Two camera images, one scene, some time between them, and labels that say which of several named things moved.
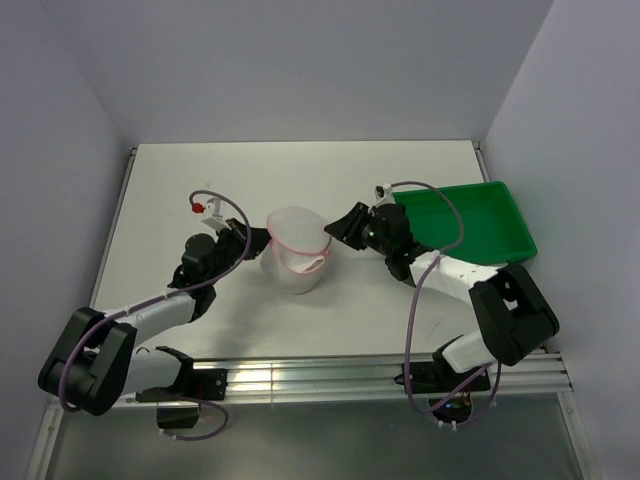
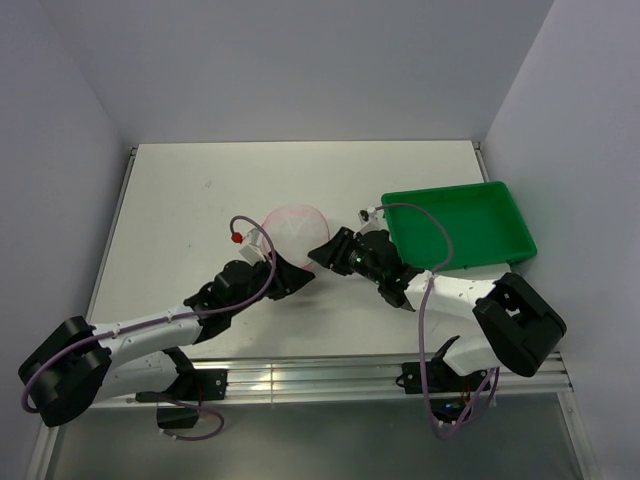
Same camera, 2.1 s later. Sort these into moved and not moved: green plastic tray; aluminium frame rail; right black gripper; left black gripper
Moved: left black gripper; right black gripper
Not moved: green plastic tray; aluminium frame rail
